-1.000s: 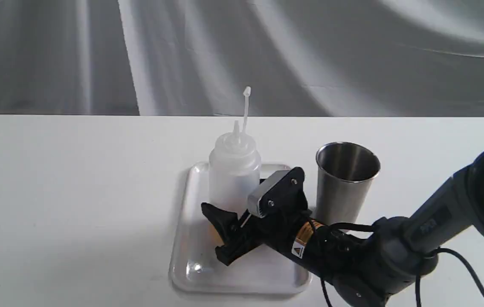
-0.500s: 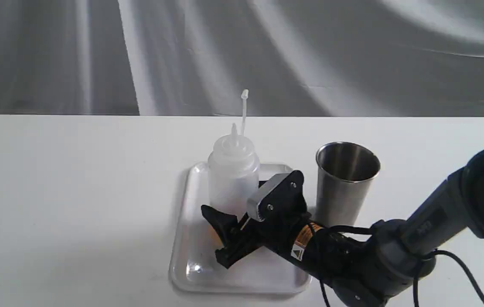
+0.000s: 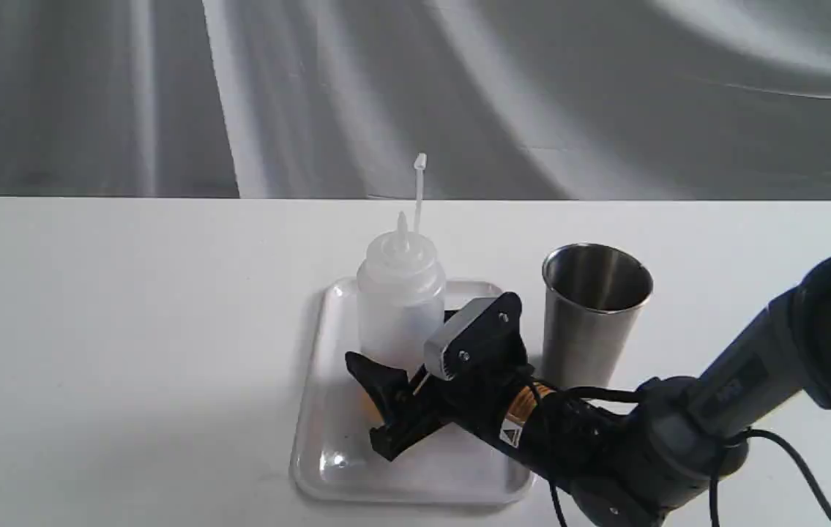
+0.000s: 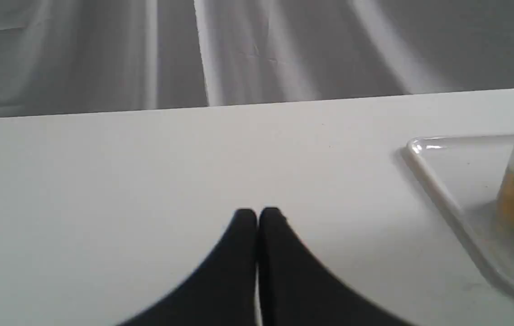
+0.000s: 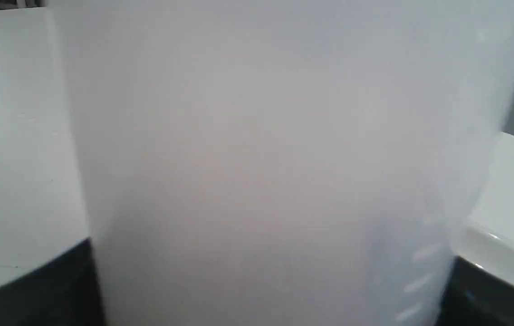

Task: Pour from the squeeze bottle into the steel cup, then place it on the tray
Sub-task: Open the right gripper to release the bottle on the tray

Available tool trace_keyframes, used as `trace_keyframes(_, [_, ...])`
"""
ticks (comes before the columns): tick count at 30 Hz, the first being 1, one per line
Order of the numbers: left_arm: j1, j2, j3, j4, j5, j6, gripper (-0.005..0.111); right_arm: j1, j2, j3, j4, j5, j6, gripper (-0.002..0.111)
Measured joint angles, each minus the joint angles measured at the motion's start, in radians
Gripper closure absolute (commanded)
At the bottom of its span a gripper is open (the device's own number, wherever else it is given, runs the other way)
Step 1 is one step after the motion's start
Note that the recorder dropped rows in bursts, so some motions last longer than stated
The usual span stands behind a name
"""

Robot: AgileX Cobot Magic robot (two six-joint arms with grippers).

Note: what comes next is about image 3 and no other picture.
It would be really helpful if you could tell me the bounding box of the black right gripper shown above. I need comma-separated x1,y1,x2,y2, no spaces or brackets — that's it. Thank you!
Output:
344,291,647,493

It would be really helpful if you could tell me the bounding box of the clear plastic squeeze bottle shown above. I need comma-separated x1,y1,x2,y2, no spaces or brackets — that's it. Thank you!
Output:
356,152,447,375

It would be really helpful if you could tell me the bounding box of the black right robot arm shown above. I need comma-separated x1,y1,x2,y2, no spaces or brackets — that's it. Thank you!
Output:
345,257,831,526

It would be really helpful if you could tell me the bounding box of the stainless steel cup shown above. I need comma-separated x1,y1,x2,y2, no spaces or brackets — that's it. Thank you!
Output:
541,243,654,389

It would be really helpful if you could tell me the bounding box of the white plastic tray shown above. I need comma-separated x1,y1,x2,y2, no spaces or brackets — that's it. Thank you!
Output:
291,277,536,507

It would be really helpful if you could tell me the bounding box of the grey backdrop cloth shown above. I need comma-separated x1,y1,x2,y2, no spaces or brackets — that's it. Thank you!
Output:
0,1,831,200

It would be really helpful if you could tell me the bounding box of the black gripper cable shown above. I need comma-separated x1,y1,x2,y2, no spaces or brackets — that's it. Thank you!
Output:
525,377,831,527

